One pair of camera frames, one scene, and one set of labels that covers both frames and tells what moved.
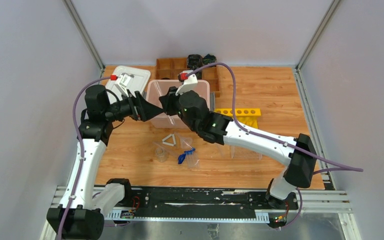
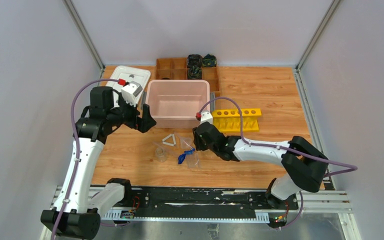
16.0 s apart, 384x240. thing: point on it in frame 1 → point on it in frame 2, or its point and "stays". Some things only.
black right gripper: (168, 101) → (197, 140)
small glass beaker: (161, 154) stays
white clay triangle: (168, 143) stays
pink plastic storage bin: (156, 88) stays
